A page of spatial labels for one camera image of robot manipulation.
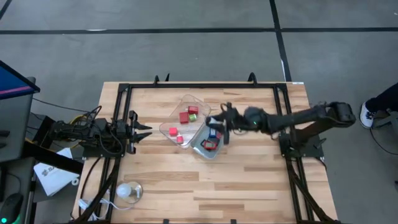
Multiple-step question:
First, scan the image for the black chair base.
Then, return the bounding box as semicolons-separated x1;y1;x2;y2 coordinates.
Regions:
373;108;398;131

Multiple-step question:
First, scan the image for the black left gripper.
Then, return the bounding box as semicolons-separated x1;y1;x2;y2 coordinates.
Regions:
107;110;153;156

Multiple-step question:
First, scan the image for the white power cable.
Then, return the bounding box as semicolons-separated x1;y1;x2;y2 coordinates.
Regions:
77;197;133;222

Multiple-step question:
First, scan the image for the black aluminium table frame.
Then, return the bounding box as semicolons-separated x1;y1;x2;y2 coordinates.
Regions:
73;73;343;224

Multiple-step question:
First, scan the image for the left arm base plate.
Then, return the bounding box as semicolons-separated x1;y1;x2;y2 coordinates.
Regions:
82;146;127;158

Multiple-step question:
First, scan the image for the clear plastic bin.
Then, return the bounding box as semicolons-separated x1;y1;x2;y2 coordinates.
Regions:
158;94;213;150

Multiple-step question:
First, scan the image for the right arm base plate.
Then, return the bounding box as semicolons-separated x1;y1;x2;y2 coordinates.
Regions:
278;133;325;159

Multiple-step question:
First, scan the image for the small red digital meter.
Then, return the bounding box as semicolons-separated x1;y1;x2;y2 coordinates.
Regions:
202;139;218;151

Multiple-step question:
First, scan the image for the white paper sheet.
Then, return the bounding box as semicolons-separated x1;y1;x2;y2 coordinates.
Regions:
33;147;81;197

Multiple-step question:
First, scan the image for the white bulb wooden lamp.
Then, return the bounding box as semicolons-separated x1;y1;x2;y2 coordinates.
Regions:
116;181;144;205

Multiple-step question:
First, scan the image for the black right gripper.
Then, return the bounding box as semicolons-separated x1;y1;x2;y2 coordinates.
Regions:
205;101;269;146

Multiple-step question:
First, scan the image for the computer monitor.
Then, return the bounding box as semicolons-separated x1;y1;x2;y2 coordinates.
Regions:
0;60;41;101

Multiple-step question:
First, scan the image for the person's leg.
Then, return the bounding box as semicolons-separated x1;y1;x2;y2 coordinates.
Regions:
366;81;398;113

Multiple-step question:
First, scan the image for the black computer mouse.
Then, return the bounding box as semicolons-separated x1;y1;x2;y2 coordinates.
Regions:
0;192;24;224

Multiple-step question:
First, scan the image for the person's shoe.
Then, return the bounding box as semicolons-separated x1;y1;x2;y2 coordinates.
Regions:
359;101;376;129

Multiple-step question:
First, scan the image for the grey cabinet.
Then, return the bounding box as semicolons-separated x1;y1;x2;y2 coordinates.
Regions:
0;76;37;162

